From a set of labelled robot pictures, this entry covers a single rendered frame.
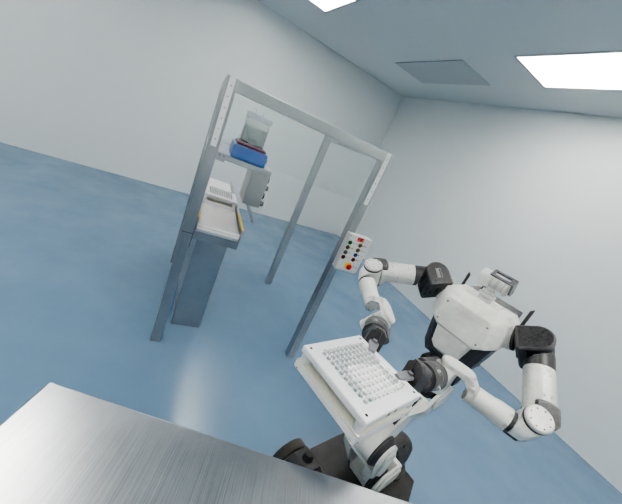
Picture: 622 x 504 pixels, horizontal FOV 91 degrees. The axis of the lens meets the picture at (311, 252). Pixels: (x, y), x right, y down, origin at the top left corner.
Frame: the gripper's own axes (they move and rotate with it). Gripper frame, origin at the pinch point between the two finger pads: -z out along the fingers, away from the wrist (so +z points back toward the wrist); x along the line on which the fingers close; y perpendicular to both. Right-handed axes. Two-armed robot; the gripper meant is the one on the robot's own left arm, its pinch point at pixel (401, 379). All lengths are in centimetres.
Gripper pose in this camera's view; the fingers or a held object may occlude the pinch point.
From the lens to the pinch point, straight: 97.9
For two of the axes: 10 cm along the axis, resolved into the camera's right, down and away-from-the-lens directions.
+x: -4.1, 8.7, 2.9
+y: -4.7, -4.7, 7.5
